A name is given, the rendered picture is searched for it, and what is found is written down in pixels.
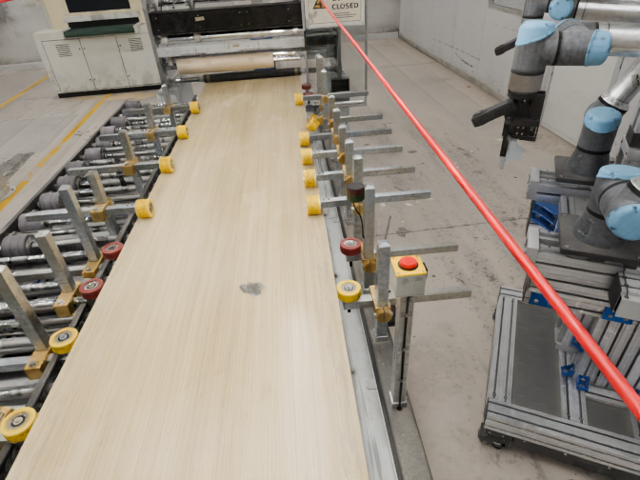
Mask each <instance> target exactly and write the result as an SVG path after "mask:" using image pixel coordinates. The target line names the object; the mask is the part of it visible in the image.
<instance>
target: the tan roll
mask: <svg viewBox="0 0 640 480"><path fill-rule="evenodd" d="M293 60H305V55H296V56H284V57H273V52H259V53H246V54H234V55H221V56H209V57H196V58H184V59H177V60H176V65H171V66H166V70H178V72H179V74H180V75H182V74H195V73H206V72H218V71H231V70H255V69H267V68H274V62H281V61H293Z"/></svg>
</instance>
